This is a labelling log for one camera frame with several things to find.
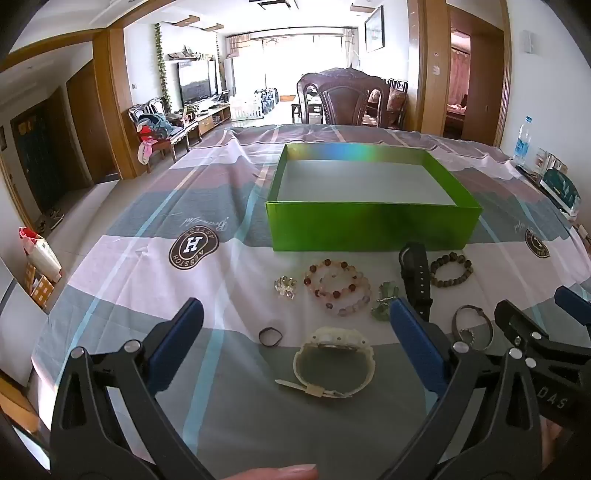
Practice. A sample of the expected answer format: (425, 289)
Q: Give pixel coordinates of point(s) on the framed wall picture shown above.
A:
(374, 30)

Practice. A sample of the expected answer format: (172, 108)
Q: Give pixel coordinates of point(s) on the flat screen television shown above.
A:
(196, 83)

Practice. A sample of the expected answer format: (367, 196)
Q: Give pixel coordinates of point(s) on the carved wooden chair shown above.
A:
(344, 99)

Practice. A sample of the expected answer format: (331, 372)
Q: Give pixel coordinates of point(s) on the wooden armchair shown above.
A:
(178, 134)

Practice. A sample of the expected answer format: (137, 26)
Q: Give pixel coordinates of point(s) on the green cardboard box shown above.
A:
(369, 226)

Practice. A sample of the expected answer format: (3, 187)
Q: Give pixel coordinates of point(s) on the green and white carton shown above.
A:
(561, 187)

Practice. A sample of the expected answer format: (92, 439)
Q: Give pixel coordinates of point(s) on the wooden television cabinet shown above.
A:
(212, 117)

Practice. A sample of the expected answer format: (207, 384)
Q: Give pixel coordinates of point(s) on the white wall device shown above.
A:
(528, 41)

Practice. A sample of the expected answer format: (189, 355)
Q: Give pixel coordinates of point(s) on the wooden sofa chair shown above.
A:
(392, 104)

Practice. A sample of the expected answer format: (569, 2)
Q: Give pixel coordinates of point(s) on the brown cardboard box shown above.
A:
(41, 293)

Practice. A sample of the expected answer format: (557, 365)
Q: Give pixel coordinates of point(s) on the black wristwatch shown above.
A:
(415, 281)

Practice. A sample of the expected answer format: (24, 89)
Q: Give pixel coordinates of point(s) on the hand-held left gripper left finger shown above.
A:
(178, 334)

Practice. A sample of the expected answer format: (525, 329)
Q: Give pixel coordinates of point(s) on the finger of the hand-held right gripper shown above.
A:
(575, 304)
(521, 327)

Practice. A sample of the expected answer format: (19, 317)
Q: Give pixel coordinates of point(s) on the person's left hand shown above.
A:
(277, 473)

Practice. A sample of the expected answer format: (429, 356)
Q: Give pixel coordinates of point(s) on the plastic water bottle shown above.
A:
(522, 147)

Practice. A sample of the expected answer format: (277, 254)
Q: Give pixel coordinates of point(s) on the green vine garland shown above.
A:
(162, 69)

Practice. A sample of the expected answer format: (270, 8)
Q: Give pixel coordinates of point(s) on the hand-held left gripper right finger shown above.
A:
(415, 339)

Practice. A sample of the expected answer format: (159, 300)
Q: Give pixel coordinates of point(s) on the white plastic wristwatch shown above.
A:
(304, 369)

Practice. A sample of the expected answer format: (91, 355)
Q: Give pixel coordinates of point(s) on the red and white shopping bag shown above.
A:
(41, 254)

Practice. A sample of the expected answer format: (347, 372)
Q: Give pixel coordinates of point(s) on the pile of clothes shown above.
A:
(152, 127)

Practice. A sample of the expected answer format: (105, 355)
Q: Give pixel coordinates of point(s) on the dark entrance door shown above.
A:
(37, 152)

